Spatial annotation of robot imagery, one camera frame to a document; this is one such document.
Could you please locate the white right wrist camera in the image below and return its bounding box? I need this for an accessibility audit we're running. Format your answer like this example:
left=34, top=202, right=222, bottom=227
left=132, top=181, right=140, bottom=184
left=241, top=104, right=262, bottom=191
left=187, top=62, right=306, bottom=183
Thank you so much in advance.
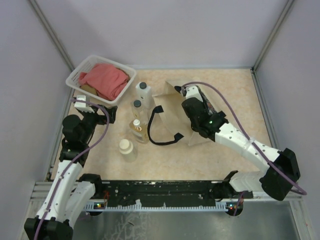
left=185, top=85, right=203, bottom=102

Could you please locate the cream bottle round cap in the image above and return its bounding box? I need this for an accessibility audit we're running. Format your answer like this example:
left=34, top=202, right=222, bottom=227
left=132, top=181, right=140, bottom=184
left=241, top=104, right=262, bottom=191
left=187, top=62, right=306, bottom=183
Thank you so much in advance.
left=118, top=139, right=137, bottom=163

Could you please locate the white bottle grey cap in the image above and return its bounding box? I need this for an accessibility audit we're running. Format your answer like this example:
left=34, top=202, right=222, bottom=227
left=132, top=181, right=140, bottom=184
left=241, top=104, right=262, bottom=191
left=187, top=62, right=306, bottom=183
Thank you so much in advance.
left=135, top=82, right=154, bottom=109

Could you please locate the aluminium frame post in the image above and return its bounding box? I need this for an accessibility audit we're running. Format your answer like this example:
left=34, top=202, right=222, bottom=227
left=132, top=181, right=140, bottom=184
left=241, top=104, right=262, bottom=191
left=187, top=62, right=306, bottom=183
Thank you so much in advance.
left=251, top=0, right=296, bottom=74
left=27, top=0, right=75, bottom=72

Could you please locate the aluminium frame post right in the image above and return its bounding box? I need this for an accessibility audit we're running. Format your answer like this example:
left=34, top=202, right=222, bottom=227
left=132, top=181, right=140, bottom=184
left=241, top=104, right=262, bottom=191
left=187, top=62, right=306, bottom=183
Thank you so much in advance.
left=251, top=0, right=296, bottom=74

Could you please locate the pink cloth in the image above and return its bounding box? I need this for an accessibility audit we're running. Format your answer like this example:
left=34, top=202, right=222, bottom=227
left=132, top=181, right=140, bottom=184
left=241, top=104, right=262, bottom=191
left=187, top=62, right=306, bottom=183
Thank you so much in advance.
left=78, top=63, right=130, bottom=101

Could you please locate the brown item in basket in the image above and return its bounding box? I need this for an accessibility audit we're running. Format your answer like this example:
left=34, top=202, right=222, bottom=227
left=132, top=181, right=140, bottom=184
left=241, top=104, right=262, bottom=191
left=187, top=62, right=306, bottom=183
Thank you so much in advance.
left=80, top=84, right=98, bottom=96

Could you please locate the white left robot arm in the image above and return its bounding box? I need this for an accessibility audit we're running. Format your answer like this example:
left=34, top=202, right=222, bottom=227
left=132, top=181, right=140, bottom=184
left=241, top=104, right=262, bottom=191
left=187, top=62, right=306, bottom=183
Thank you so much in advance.
left=24, top=102, right=118, bottom=240

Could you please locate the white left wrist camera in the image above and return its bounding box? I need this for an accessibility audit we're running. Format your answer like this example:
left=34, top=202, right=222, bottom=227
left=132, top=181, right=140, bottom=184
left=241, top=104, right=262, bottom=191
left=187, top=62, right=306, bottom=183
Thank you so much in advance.
left=74, top=95, right=92, bottom=113

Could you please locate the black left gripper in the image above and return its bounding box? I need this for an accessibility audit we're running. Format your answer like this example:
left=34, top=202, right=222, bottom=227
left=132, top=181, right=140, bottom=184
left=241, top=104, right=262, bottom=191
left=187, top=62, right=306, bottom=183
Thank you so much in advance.
left=80, top=104, right=118, bottom=143

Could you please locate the aluminium frame post left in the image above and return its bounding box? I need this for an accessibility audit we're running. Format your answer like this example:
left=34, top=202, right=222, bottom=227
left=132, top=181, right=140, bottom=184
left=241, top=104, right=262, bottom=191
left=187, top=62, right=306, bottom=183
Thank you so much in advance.
left=27, top=0, right=75, bottom=72

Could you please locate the cream canvas tote bag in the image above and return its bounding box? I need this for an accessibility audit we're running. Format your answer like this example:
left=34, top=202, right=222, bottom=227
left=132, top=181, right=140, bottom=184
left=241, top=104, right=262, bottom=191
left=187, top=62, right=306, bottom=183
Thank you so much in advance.
left=147, top=79, right=221, bottom=147

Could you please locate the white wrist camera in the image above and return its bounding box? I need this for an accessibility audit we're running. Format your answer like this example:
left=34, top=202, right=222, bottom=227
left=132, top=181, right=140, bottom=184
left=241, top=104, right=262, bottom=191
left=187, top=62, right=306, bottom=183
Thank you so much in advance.
left=74, top=95, right=92, bottom=113
left=185, top=85, right=203, bottom=102

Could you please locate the clear bottle grey cap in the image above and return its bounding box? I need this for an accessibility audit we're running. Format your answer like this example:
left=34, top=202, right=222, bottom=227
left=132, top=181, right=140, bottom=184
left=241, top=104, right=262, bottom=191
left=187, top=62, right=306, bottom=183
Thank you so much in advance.
left=131, top=99, right=149, bottom=125

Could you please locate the white plastic basket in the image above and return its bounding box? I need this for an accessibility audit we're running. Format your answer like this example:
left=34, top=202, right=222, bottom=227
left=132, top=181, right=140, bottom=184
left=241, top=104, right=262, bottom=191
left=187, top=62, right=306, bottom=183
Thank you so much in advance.
left=65, top=55, right=137, bottom=106

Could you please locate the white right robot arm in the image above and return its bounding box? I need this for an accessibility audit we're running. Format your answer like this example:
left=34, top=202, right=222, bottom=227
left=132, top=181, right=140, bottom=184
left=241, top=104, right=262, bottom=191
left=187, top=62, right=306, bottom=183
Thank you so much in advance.
left=181, top=97, right=301, bottom=201

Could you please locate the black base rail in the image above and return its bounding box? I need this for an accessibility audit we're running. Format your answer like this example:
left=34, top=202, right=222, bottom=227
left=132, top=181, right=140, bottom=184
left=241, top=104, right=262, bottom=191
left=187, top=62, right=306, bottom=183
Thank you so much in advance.
left=78, top=173, right=253, bottom=216

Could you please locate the amber liquid bottle white cap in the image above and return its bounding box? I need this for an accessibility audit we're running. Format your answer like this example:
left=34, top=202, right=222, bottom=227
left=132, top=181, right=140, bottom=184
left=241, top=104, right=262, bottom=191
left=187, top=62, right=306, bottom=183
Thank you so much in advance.
left=129, top=119, right=149, bottom=144

